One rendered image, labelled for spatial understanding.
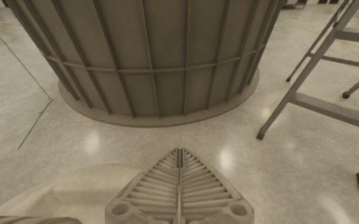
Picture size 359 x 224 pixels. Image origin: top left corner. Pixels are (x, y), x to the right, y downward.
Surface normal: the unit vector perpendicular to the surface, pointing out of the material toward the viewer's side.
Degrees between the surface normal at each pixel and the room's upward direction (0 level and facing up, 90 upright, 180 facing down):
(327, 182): 0
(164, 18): 90
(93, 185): 1
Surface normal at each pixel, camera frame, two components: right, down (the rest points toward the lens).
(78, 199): 0.00, 0.40
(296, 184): 0.00, -0.72
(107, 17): -0.10, 0.69
